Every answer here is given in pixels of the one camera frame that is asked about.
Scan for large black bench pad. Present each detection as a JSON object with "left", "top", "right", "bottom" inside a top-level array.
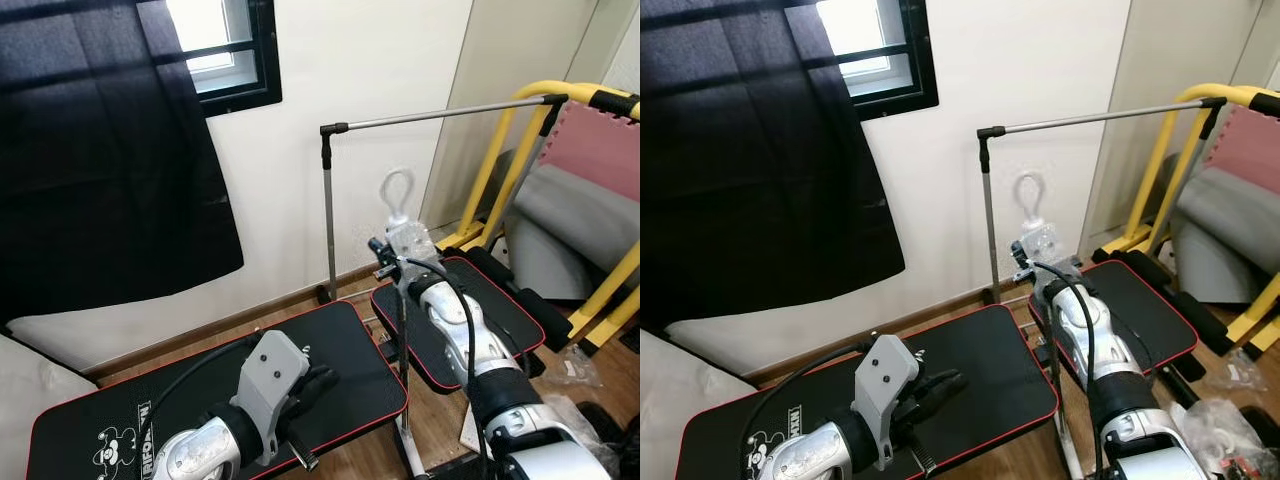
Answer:
[
  {"left": 27, "top": 298, "right": 410, "bottom": 480},
  {"left": 675, "top": 303, "right": 1059, "bottom": 480}
]

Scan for black foam leg rollers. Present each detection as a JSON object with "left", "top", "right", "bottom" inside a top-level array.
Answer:
[
  {"left": 1125, "top": 250, "right": 1241, "bottom": 356},
  {"left": 465, "top": 243, "right": 573, "bottom": 353}
]

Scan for grey folded mat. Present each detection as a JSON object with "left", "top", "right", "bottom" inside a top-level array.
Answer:
[
  {"left": 503, "top": 163, "right": 641, "bottom": 303},
  {"left": 1168, "top": 165, "right": 1280, "bottom": 304}
]

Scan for small clear plastic bag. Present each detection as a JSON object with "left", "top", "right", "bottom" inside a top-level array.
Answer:
[
  {"left": 553, "top": 345, "right": 607, "bottom": 389},
  {"left": 1205, "top": 350, "right": 1263, "bottom": 393}
]

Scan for black framed window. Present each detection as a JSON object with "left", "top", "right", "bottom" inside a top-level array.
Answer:
[
  {"left": 815, "top": 0, "right": 939, "bottom": 121},
  {"left": 163, "top": 0, "right": 283, "bottom": 119}
]

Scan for pink foam mat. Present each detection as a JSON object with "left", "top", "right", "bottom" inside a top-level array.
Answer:
[
  {"left": 1205, "top": 103, "right": 1280, "bottom": 196},
  {"left": 538, "top": 100, "right": 641, "bottom": 204}
]

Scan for crumpled clear plastic bag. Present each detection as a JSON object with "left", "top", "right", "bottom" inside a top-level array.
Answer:
[
  {"left": 545, "top": 395, "right": 621, "bottom": 476},
  {"left": 1180, "top": 398, "right": 1263, "bottom": 476}
]

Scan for white cushion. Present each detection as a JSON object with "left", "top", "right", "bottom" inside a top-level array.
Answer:
[
  {"left": 0, "top": 333, "right": 73, "bottom": 480},
  {"left": 640, "top": 330, "right": 701, "bottom": 480}
]

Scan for black curtain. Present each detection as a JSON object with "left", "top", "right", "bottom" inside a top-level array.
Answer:
[
  {"left": 0, "top": 0, "right": 247, "bottom": 324},
  {"left": 640, "top": 0, "right": 907, "bottom": 336}
]

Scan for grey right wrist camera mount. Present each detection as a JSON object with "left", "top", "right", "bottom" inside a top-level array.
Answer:
[
  {"left": 1020, "top": 225, "right": 1071, "bottom": 276},
  {"left": 385, "top": 222, "right": 438, "bottom": 269}
]

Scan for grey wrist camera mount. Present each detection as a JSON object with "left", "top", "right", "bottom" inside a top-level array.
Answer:
[
  {"left": 852, "top": 333, "right": 923, "bottom": 471},
  {"left": 385, "top": 222, "right": 438, "bottom": 269},
  {"left": 1020, "top": 225, "right": 1071, "bottom": 276},
  {"left": 238, "top": 329, "right": 312, "bottom": 467}
]

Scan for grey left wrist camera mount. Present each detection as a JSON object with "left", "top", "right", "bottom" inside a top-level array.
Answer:
[
  {"left": 852, "top": 333, "right": 923, "bottom": 471},
  {"left": 238, "top": 329, "right": 312, "bottom": 467}
]

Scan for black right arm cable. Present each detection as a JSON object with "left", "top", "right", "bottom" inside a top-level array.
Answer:
[
  {"left": 1033, "top": 260, "right": 1106, "bottom": 480},
  {"left": 400, "top": 257, "right": 493, "bottom": 480}
]

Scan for grey metal clothes rail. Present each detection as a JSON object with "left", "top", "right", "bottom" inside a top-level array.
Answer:
[
  {"left": 977, "top": 95, "right": 1229, "bottom": 304},
  {"left": 318, "top": 93, "right": 571, "bottom": 304}
]

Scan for yellow tubular metal frame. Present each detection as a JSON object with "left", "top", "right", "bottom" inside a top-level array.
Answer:
[
  {"left": 1090, "top": 83, "right": 1280, "bottom": 356},
  {"left": 435, "top": 80, "right": 641, "bottom": 358}
]

